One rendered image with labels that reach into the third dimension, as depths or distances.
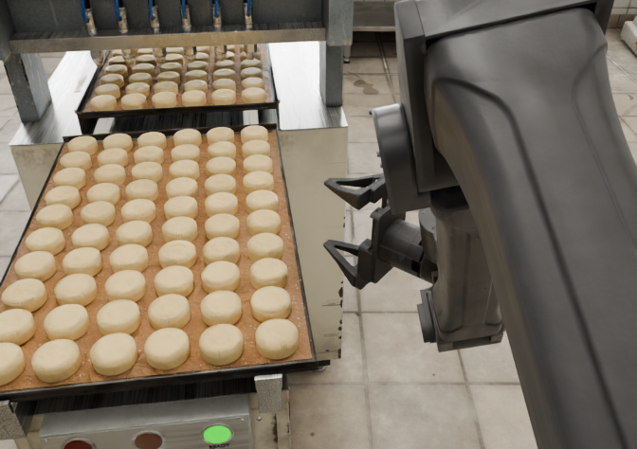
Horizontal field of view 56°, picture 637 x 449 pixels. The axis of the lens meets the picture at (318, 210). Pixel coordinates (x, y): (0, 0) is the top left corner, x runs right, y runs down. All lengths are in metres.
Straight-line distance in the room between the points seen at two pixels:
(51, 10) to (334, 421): 1.24
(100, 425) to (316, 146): 0.79
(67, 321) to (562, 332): 0.67
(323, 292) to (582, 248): 1.44
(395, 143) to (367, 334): 1.70
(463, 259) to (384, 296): 1.71
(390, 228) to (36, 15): 0.89
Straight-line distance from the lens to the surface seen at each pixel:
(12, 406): 0.75
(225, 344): 0.71
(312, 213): 1.44
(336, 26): 1.24
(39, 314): 0.84
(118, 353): 0.72
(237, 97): 1.32
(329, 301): 1.63
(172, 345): 0.72
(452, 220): 0.35
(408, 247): 0.70
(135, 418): 0.77
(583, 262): 0.18
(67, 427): 0.79
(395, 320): 2.04
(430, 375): 1.90
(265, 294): 0.76
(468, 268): 0.43
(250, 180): 0.98
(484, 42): 0.23
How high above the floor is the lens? 1.44
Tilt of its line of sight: 35 degrees down
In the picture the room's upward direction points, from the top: straight up
